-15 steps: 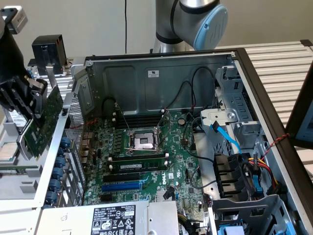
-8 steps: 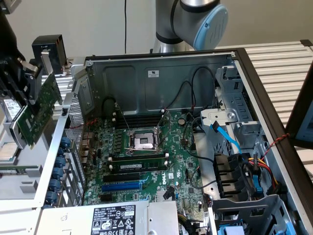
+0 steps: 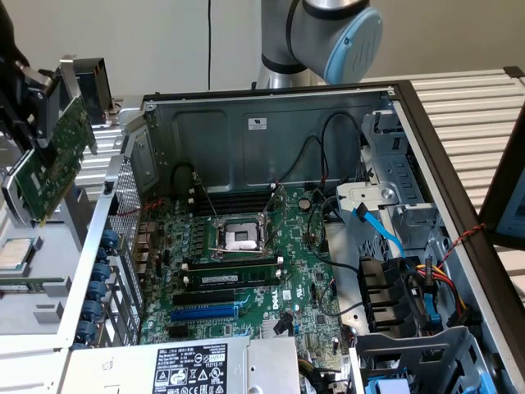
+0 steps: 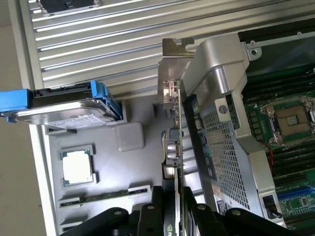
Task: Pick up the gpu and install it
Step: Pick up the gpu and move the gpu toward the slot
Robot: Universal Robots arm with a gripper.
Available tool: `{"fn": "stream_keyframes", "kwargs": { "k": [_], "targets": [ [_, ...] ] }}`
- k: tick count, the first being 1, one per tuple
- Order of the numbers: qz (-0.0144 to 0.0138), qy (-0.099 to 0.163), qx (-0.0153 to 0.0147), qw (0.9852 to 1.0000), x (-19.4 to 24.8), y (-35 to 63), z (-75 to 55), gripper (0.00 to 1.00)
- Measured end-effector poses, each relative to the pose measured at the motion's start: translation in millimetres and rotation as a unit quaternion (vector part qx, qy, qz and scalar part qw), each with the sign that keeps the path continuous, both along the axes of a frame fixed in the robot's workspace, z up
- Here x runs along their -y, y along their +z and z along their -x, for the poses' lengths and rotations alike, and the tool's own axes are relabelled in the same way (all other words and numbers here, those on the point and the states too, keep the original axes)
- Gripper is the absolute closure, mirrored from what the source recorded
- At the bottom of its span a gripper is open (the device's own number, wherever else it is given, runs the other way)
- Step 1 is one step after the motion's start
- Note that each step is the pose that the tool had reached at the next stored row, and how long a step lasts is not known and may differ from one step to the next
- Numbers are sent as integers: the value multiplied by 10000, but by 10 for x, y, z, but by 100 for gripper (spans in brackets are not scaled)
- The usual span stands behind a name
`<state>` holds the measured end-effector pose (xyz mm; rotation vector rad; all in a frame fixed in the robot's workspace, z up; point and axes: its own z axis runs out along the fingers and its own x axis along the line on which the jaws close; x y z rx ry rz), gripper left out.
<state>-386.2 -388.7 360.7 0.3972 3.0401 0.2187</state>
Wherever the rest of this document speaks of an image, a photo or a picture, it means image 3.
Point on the grey parts rack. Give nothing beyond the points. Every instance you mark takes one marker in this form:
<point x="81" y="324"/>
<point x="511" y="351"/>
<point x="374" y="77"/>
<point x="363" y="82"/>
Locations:
<point x="53" y="254"/>

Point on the green loose RAM stick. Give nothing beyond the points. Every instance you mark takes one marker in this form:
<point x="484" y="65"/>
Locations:
<point x="33" y="284"/>

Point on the silver USB port block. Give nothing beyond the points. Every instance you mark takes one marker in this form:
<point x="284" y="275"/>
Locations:
<point x="142" y="262"/>

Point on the silver power supply with label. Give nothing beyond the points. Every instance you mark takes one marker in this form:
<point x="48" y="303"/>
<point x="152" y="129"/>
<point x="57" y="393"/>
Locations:
<point x="123" y="365"/>

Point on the grey metal disk bay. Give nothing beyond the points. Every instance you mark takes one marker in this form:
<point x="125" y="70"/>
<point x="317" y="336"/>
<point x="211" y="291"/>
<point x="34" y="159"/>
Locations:
<point x="410" y="357"/>

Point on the long black expansion slot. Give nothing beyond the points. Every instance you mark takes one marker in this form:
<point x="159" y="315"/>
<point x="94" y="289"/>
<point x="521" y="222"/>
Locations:
<point x="205" y="297"/>

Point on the green Dell motherboard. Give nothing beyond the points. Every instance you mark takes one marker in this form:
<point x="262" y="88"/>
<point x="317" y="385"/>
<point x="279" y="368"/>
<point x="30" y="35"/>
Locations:
<point x="295" y="246"/>

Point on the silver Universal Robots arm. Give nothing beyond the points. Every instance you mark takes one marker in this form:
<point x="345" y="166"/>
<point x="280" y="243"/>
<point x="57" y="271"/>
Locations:
<point x="311" y="33"/>

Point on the metal socket cover frame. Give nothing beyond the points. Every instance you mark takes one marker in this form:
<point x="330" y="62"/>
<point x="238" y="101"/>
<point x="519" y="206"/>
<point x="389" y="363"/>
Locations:
<point x="284" y="201"/>

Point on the black intrusion switch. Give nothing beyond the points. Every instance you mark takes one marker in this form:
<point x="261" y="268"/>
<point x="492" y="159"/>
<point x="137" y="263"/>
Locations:
<point x="108" y="186"/>

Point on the black table corner cap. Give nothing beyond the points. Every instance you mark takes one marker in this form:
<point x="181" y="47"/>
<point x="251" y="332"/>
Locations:
<point x="514" y="74"/>

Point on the green GPU with black cooler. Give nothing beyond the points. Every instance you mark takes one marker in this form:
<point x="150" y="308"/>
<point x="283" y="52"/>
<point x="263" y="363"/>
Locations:
<point x="69" y="135"/>

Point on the black box-shaped cooler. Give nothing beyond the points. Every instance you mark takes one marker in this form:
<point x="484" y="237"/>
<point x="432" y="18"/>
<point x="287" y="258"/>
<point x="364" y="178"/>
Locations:
<point x="92" y="82"/>

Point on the empty black RAM slot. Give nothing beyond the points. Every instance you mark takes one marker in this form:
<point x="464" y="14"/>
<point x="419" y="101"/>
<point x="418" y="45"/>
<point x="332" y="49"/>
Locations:
<point x="234" y="206"/>
<point x="234" y="201"/>
<point x="234" y="261"/>
<point x="234" y="195"/>
<point x="234" y="212"/>

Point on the blue slot retention clip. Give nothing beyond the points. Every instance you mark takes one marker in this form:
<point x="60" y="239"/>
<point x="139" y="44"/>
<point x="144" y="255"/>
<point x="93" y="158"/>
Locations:
<point x="110" y="238"/>
<point x="101" y="271"/>
<point x="97" y="289"/>
<point x="92" y="310"/>
<point x="87" y="329"/>

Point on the dark framed monitor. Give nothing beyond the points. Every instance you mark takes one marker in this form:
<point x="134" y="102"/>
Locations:
<point x="498" y="197"/>

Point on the silver network port block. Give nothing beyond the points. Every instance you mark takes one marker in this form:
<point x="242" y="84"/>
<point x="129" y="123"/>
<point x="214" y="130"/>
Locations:
<point x="147" y="235"/>

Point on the open grey PC case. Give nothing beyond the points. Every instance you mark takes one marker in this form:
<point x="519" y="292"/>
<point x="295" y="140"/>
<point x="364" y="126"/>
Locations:
<point x="205" y="143"/>

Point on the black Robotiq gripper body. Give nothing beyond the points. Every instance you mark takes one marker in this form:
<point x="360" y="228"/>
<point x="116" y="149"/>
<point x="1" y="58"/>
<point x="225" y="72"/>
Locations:
<point x="8" y="49"/>

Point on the silver CPU socket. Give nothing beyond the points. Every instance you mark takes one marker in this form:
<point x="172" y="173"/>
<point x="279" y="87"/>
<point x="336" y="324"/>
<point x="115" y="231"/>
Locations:
<point x="240" y="240"/>

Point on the silver CPU chip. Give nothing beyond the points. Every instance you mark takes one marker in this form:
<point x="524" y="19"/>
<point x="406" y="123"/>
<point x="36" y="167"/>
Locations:
<point x="12" y="254"/>

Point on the silver drive latch plate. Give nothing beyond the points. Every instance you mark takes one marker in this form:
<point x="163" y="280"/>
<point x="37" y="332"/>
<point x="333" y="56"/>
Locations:
<point x="365" y="193"/>

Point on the round coin battery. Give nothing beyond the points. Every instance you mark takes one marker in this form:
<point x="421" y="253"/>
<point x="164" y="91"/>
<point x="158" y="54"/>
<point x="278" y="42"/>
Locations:
<point x="304" y="203"/>

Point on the thin metal locking lever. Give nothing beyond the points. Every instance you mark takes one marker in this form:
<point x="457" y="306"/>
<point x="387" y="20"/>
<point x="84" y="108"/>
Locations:
<point x="219" y="248"/>
<point x="208" y="201"/>

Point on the grey metal drive cage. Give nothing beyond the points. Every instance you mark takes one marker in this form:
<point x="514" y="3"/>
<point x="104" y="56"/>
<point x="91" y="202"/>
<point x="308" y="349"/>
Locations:
<point x="406" y="172"/>

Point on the short black expansion slot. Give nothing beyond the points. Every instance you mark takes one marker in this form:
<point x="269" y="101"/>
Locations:
<point x="180" y="332"/>

